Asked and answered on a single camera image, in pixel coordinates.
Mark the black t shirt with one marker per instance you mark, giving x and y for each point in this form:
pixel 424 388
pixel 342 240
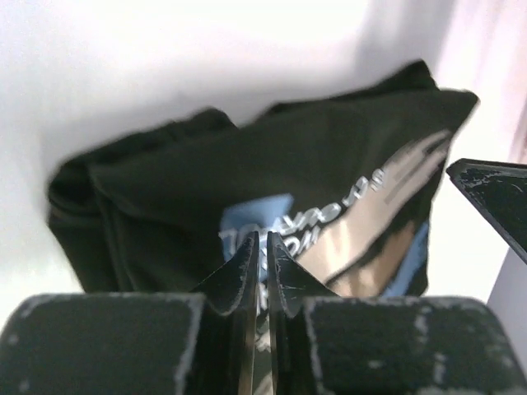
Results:
pixel 346 181

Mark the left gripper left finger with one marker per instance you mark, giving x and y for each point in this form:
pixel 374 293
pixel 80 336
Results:
pixel 200 342

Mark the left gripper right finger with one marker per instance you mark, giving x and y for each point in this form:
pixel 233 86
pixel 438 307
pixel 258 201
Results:
pixel 326 344

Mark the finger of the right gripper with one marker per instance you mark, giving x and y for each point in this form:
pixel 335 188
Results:
pixel 497 190

